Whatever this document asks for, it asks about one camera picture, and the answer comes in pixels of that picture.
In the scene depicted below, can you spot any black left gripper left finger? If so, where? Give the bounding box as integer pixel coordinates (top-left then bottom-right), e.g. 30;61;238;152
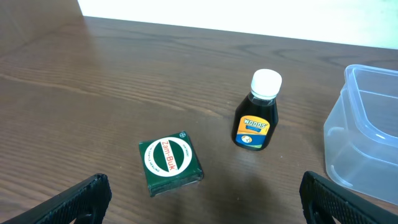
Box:
5;174;112;224

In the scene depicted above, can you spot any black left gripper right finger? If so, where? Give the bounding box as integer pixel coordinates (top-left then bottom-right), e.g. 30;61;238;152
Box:
299;171;397;224

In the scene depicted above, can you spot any clear plastic container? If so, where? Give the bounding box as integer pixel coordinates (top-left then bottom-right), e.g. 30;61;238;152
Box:
323;64;397;204

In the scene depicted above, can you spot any green Zam-Buk ointment box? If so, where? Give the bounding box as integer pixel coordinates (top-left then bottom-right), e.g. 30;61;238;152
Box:
139;131;204;197

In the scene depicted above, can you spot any dark Woods syrup bottle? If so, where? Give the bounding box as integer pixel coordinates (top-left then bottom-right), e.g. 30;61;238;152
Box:
231;69;282;151

